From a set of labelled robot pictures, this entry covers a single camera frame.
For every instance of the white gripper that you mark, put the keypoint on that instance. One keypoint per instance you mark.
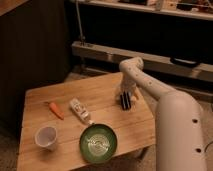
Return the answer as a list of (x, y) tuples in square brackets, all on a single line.
[(127, 85)]

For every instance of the black striped eraser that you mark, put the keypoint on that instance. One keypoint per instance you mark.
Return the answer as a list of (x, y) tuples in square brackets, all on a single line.
[(125, 101)]

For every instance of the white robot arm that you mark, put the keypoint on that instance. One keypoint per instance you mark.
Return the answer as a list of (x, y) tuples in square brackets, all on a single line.
[(179, 138)]

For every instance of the grey metal shelf beam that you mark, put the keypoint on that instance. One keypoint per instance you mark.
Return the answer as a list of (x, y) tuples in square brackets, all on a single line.
[(152, 62)]

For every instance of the white squeeze bottle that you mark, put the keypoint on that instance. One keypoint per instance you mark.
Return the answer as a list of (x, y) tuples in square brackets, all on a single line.
[(80, 110)]

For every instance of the wooden table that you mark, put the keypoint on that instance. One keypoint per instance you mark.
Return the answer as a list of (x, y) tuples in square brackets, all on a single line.
[(134, 128)]

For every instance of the green bowl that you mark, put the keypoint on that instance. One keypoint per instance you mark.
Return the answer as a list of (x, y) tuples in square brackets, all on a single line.
[(98, 143)]

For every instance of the orange carrot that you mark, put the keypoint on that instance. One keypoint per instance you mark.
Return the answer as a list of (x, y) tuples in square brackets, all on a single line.
[(55, 110)]

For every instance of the white plastic cup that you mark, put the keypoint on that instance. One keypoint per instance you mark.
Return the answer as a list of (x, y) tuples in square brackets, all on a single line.
[(47, 138)]

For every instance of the metal pole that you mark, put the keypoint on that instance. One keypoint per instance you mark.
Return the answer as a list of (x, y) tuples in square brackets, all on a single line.
[(82, 38)]

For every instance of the upper shelf with clutter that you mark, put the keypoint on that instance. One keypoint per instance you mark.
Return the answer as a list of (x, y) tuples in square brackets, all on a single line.
[(157, 8)]

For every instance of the black handle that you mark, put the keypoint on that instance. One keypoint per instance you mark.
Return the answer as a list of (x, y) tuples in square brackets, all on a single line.
[(185, 63)]

